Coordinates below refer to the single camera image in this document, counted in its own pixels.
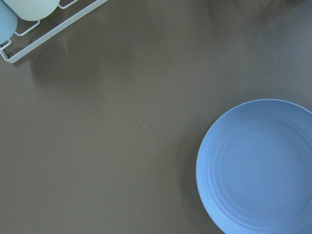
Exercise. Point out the blue plate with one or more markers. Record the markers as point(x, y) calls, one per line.
point(254, 169)

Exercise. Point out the pale green cup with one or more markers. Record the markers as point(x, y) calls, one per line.
point(32, 10)

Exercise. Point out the light blue cup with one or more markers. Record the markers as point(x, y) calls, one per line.
point(8, 22)

